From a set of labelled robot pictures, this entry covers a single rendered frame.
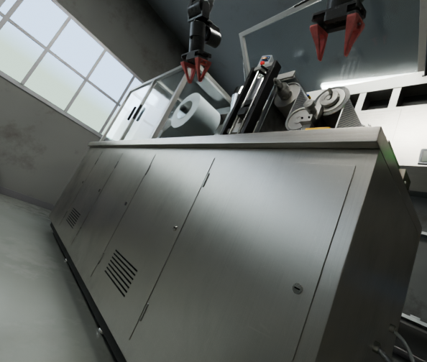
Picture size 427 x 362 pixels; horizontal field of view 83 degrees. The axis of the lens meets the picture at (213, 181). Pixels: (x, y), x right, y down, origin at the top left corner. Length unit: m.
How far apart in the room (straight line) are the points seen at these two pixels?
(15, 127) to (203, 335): 3.38
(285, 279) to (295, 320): 0.08
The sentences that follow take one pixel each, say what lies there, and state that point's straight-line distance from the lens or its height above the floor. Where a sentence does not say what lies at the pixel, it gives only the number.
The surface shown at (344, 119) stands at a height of 1.18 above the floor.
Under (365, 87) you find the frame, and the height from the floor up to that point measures 1.61.
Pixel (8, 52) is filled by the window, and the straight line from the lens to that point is 3.81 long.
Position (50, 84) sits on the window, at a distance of 3.82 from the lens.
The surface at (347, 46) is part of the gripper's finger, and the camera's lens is 0.70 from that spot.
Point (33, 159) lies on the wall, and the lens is 3.78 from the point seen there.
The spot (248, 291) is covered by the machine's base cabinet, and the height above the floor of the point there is 0.46.
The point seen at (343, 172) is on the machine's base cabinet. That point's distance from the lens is 0.63.
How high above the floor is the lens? 0.54
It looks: 12 degrees up
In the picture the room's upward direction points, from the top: 25 degrees clockwise
